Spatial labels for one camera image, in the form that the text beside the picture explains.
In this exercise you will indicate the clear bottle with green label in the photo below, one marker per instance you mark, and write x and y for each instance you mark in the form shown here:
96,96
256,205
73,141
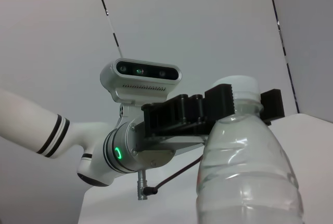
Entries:
247,169

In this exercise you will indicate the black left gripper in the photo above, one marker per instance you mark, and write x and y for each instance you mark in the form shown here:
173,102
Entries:
169,122

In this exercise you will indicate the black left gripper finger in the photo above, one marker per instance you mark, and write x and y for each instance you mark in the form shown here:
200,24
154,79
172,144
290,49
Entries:
273,106

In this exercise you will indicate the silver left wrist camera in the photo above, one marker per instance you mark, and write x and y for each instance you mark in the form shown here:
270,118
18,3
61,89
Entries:
145,71

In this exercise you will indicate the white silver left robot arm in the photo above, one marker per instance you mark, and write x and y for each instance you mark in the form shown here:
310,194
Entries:
26,119

